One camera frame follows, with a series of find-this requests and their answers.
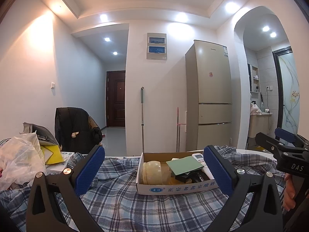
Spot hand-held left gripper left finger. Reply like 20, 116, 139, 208
25, 145, 106, 232

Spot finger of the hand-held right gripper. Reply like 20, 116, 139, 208
255, 132, 293, 161
274, 127, 309, 151

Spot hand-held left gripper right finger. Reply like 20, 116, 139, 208
203, 145, 283, 232

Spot white remote control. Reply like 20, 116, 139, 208
192, 153, 208, 167

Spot black tray with metal pieces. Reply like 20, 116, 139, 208
175, 170, 205, 184

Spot green card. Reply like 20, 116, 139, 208
166, 156, 204, 176

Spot shallow cardboard box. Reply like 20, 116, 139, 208
136, 151, 219, 195

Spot person's right hand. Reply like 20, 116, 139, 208
282, 173, 296, 212

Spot beige bathroom vanity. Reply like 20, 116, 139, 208
249, 113, 272, 138

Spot white and blue packet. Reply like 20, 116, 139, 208
46, 151, 75, 174

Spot pink cloth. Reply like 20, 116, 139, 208
250, 101, 262, 116

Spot frosted glass door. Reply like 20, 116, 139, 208
272, 46, 301, 136

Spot yellow bag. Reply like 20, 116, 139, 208
40, 145, 65, 165

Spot black jacket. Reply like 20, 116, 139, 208
55, 107, 103, 154

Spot grey cloth bag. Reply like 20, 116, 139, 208
23, 122, 61, 148

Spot blue plaid cloth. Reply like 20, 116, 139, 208
0, 146, 288, 232

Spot white plastic bag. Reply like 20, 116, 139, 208
0, 130, 47, 191

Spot beige refrigerator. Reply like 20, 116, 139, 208
185, 40, 233, 151

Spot dark brown door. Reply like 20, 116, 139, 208
106, 71, 126, 128

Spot grey electrical panel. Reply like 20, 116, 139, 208
146, 32, 168, 60

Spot wall niche shelf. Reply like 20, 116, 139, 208
247, 63, 260, 93

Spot mop handle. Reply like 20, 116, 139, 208
140, 86, 146, 153

